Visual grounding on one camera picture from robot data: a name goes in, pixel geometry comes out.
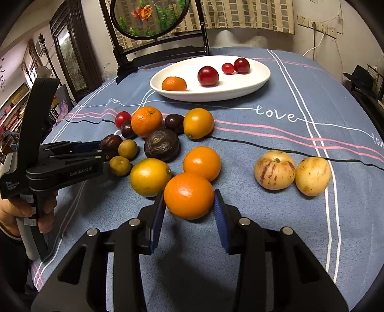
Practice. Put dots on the yellow pepino melon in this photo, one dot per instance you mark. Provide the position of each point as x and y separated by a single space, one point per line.
313 177

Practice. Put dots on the round painted screen black stand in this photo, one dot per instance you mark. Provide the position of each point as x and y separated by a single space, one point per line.
150 18

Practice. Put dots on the purple cloth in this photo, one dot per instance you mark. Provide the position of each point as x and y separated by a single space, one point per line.
64 109

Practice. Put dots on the white oval plate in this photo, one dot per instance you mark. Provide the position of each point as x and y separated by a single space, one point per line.
240 87

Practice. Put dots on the bookshelf with books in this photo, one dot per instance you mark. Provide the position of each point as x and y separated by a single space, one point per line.
13 111

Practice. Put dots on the yellow citrus fruit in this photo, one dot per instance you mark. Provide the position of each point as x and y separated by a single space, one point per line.
198 123
150 177

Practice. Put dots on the orange tangerine with stem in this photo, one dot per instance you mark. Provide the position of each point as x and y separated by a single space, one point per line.
146 121

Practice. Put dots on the blue striped tablecloth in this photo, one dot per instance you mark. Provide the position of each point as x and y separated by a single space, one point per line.
270 240

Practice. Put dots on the dark purple plum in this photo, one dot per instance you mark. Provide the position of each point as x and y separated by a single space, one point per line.
174 123
127 131

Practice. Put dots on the purple striped pepino melon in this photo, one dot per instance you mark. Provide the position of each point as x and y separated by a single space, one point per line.
275 170

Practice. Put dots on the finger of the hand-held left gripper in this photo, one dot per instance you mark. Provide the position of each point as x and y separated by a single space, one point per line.
81 157
78 145

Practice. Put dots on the round orange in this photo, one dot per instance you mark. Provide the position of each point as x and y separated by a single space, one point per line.
202 163
189 195

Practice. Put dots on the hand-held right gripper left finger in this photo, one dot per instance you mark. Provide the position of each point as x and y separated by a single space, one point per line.
157 223

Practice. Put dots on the black hat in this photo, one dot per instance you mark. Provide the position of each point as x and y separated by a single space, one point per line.
360 76

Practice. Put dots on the red cherry tomato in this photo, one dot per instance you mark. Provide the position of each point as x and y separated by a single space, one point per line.
122 117

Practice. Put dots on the brown longan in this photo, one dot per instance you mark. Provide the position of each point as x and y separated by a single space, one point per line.
120 166
128 149

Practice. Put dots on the dark wood framed painting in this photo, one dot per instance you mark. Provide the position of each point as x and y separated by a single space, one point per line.
69 54

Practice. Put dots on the person's left hand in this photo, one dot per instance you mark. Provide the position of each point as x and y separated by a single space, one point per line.
46 210

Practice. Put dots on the small dark brown fruit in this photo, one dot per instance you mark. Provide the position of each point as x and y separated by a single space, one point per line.
110 141

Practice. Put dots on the beige checked curtain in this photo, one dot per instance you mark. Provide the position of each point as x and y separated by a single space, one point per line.
240 15

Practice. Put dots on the small orange tangerine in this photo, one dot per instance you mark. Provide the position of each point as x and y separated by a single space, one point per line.
174 84

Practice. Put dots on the large red plum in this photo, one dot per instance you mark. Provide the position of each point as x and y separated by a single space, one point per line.
208 76

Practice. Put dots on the white double wall socket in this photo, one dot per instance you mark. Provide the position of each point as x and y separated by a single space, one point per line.
327 30

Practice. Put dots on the small red grape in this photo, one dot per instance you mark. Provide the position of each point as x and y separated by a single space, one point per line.
228 68

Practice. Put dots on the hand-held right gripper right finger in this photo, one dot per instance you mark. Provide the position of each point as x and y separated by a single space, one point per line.
222 223

